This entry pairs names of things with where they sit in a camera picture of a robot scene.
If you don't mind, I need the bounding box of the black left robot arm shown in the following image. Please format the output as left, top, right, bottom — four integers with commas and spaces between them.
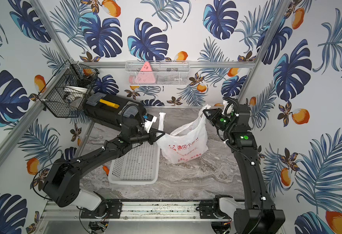
41, 103, 165, 211

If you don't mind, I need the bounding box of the pink triangular item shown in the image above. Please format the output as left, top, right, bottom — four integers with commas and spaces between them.
134, 61, 156, 84

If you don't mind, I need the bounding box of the white mesh wall shelf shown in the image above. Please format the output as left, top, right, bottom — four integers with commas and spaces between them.
125, 60, 190, 86

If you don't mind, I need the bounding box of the black wire basket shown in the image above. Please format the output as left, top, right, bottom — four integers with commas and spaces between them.
36, 60, 99, 118

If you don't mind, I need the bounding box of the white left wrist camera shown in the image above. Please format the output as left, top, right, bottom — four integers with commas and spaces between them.
144, 114, 157, 133

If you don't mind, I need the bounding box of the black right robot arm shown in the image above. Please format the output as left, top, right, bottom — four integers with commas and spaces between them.
202, 97, 285, 234

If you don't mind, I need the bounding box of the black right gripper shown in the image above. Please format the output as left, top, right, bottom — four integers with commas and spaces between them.
204, 108, 235, 135

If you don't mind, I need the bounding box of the white perforated plastic basket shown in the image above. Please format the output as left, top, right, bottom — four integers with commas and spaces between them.
108, 142, 160, 185

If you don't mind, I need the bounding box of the orange item behind basket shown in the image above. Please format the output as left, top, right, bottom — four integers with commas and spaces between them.
102, 165, 110, 175

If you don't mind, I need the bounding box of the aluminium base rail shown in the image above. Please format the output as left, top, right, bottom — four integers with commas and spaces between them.
41, 199, 231, 222

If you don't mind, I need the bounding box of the black toolbox yellow handle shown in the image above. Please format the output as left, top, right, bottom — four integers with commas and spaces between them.
83, 93, 146, 131

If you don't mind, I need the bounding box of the white plastic bag red print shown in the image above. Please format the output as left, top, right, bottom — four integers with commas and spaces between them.
156, 105, 211, 164

